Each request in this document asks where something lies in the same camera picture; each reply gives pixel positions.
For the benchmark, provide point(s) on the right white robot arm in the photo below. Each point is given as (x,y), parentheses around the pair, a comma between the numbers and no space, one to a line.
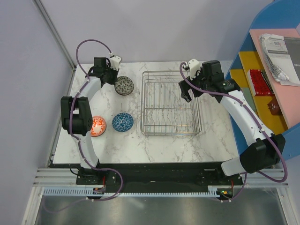
(264,148)

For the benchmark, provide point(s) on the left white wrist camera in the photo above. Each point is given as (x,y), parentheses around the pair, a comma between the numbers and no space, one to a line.
(115,62)

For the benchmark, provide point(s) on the spiral bound booklet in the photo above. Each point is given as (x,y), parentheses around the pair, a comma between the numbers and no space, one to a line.
(282,56)

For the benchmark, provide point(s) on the leaf pattern bowl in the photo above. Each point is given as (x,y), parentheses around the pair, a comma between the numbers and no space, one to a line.
(124,86)

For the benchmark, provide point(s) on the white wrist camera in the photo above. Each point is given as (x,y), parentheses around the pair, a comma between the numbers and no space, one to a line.
(194,67)
(115,62)

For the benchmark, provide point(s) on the brown small toy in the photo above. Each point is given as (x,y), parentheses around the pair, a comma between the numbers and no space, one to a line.
(274,108)

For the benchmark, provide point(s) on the blue triangle pattern bowl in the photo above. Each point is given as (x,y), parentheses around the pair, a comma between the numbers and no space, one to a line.
(122,122)

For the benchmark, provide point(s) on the red patterned box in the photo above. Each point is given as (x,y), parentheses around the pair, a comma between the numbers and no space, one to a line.
(259,83)

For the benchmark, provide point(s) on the blue wooden shelf unit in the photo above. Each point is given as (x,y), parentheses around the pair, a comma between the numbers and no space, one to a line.
(281,18)

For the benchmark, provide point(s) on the metal wire dish rack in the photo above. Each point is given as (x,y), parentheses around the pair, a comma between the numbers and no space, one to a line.
(163,111)

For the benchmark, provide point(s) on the white cable duct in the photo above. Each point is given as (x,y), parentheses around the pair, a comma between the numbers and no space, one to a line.
(103,191)

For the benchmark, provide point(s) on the pale green box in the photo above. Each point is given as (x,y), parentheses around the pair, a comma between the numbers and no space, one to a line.
(248,97)

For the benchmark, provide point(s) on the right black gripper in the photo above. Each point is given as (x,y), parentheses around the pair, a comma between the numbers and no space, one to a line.
(184,86)

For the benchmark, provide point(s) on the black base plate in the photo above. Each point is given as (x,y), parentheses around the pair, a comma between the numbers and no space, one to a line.
(190,176)

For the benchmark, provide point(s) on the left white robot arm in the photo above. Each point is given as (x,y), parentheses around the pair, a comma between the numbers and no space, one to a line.
(76,116)

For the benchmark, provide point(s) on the aluminium corner profile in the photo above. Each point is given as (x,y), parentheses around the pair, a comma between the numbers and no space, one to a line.
(46,17)

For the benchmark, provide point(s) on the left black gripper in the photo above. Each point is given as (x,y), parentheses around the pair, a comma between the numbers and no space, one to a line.
(115,72)

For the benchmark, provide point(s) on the orange floral bowl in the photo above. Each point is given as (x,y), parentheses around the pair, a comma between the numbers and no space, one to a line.
(98,126)

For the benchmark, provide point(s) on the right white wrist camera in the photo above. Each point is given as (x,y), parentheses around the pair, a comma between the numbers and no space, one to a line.
(194,67)

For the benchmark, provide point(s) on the aluminium rail frame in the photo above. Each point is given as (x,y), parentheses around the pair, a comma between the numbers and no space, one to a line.
(62,177)

